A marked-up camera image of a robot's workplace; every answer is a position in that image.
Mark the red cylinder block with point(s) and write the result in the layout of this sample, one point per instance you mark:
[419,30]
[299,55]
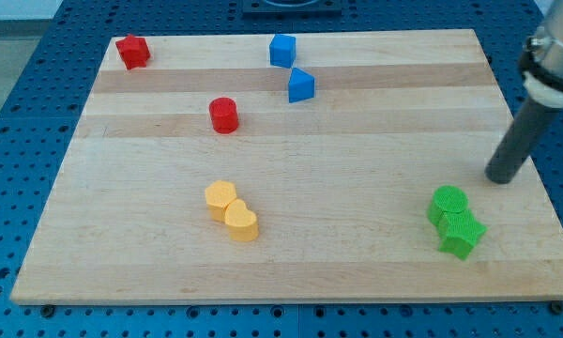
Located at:
[223,114]

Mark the green cylinder block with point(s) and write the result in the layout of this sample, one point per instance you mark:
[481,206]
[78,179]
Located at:
[446,199]

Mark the green star block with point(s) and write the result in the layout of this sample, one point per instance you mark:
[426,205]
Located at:
[459,233]

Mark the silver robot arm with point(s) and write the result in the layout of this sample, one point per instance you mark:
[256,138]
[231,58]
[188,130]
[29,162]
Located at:
[541,62]

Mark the yellow heart block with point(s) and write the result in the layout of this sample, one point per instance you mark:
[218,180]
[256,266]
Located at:
[242,223]

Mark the wooden board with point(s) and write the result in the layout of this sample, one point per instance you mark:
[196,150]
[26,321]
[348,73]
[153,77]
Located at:
[340,183]

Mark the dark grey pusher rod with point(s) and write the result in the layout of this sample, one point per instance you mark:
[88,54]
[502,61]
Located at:
[529,124]

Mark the red star block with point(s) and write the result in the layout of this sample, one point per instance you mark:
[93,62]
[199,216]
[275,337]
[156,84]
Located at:
[133,51]

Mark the yellow hexagon block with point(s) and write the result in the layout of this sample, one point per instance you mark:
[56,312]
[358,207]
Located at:
[218,196]

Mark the blue cube block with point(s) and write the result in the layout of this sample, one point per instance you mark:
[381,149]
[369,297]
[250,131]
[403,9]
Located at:
[282,51]

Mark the blue triangle block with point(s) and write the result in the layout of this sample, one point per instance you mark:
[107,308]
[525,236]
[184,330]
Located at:
[301,86]

